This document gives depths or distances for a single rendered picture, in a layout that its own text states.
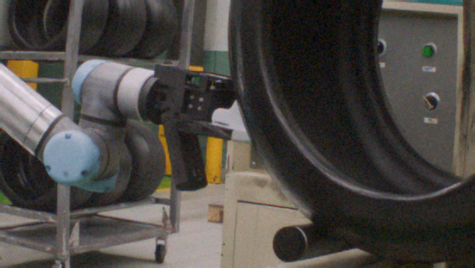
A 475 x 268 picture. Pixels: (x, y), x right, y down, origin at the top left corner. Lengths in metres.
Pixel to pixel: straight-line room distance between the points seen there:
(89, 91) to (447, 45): 0.75
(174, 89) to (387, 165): 0.32
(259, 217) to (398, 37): 0.47
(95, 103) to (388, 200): 0.55
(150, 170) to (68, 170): 4.29
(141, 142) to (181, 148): 4.23
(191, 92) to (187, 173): 0.11
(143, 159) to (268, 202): 3.56
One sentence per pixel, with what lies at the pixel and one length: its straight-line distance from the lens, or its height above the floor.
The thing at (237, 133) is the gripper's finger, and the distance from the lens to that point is 1.34.
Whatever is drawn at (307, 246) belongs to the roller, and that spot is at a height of 0.90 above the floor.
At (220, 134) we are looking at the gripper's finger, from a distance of 1.34.
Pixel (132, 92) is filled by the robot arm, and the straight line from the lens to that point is 1.44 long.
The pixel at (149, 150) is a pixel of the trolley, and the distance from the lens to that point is 5.65.
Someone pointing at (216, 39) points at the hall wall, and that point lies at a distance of 11.53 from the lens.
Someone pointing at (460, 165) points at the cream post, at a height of 0.99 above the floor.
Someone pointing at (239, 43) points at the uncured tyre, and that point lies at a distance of 1.23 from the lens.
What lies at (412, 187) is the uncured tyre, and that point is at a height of 0.96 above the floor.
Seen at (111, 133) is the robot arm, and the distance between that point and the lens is 1.50.
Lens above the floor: 1.09
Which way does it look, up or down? 3 degrees down
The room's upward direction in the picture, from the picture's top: 4 degrees clockwise
